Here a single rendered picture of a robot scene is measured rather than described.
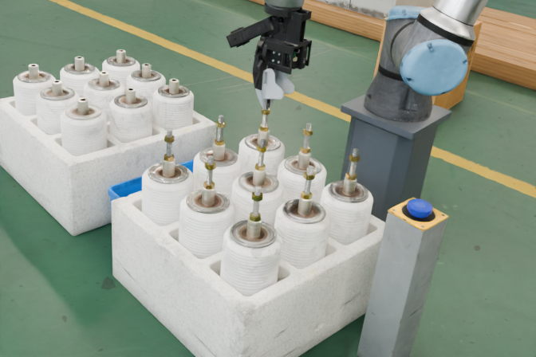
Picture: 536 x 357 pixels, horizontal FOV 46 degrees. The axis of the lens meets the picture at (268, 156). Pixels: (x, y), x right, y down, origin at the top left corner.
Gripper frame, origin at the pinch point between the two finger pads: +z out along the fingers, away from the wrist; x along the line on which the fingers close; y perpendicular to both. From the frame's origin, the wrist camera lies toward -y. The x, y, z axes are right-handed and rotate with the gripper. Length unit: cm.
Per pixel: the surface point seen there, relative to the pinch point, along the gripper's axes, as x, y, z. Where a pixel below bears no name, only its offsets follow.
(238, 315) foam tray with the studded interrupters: -37.8, 21.7, 17.6
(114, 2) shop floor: 121, -162, 34
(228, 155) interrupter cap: -9.8, -1.0, 9.0
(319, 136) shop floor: 60, -15, 34
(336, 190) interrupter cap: -7.1, 21.5, 9.0
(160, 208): -27.1, -3.3, 13.9
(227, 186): -13.7, 1.9, 13.1
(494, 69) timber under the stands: 162, 12, 31
